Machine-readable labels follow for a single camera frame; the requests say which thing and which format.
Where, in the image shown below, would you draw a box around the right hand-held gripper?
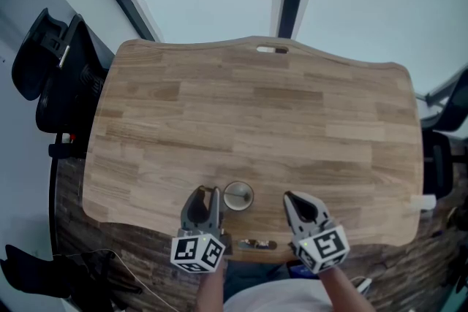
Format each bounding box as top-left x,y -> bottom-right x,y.
283,191 -> 351,275

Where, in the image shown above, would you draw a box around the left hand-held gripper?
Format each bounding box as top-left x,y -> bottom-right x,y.
170,185 -> 232,274

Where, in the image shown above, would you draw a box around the white ceramic mug with teabag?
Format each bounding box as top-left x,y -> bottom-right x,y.
222,180 -> 254,213

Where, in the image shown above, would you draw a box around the person's left forearm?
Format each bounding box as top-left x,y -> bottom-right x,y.
196,264 -> 228,312

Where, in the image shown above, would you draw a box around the person's right forearm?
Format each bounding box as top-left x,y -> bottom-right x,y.
319,265 -> 378,312

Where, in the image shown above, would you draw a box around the dark smartphone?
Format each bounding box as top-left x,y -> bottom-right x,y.
288,263 -> 318,279

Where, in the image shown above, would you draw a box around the person's dark trousers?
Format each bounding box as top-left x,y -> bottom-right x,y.
222,260 -> 294,301

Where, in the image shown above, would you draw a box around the person's white shirt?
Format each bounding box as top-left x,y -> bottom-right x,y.
222,278 -> 336,312

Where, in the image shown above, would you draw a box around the white charger plug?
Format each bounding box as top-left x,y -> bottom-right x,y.
350,276 -> 374,294

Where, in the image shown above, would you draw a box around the white table edge fitting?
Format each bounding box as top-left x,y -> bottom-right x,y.
409,194 -> 438,211

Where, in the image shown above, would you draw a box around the black mesh office chair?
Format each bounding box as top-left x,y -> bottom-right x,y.
419,63 -> 468,201

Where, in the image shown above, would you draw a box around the black office chair with headrest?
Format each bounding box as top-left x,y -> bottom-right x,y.
11,7 -> 115,160

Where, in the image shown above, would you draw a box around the thin white cable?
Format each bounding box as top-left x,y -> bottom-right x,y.
54,248 -> 162,312

